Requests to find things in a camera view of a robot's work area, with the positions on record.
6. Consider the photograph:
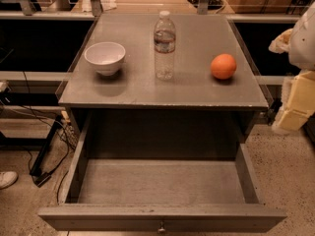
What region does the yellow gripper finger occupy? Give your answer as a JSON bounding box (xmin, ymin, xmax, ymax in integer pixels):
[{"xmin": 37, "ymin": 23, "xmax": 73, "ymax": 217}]
[
  {"xmin": 272, "ymin": 71, "xmax": 315, "ymax": 132},
  {"xmin": 269, "ymin": 29, "xmax": 292, "ymax": 54}
]

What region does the clear plastic water bottle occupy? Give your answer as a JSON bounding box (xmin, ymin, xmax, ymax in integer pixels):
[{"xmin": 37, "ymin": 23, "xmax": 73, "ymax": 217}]
[{"xmin": 154, "ymin": 11, "xmax": 176, "ymax": 81}]

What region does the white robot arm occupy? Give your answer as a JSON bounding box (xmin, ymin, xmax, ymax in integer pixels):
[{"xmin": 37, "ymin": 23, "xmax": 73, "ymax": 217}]
[{"xmin": 269, "ymin": 2, "xmax": 315, "ymax": 135}]

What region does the metal drawer knob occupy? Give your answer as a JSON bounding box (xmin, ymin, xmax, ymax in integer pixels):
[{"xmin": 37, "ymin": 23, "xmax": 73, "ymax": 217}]
[{"xmin": 157, "ymin": 221, "xmax": 166, "ymax": 234}]

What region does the open grey top drawer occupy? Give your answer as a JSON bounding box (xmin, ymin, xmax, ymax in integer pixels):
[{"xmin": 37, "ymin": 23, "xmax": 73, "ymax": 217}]
[{"xmin": 38, "ymin": 110, "xmax": 285, "ymax": 233}]

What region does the orange fruit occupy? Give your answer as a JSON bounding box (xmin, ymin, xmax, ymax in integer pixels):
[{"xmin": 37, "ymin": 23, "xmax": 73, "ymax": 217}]
[{"xmin": 210, "ymin": 53, "xmax": 237, "ymax": 80}]

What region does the grey wooden cabinet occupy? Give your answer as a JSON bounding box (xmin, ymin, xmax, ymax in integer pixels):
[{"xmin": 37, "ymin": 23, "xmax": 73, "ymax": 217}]
[{"xmin": 60, "ymin": 14, "xmax": 268, "ymax": 160}]

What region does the white ceramic bowl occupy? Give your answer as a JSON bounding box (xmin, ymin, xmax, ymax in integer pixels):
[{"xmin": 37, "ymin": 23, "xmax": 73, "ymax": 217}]
[{"xmin": 84, "ymin": 42, "xmax": 126, "ymax": 76}]

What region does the white crumpled cloth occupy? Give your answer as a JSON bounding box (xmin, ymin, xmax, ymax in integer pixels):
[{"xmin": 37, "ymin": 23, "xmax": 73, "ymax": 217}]
[{"xmin": 80, "ymin": 0, "xmax": 118, "ymax": 13}]

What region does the black power strip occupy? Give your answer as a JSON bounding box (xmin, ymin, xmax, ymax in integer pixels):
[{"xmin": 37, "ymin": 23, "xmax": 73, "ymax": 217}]
[{"xmin": 30, "ymin": 115, "xmax": 62, "ymax": 188}]

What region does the white shoe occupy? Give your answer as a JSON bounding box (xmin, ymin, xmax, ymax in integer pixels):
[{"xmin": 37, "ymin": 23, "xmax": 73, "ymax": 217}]
[{"xmin": 0, "ymin": 171, "xmax": 18, "ymax": 190}]

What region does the black floor cable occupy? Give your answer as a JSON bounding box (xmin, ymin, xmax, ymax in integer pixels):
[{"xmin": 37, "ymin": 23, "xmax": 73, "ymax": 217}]
[{"xmin": 0, "ymin": 71, "xmax": 78, "ymax": 205}]

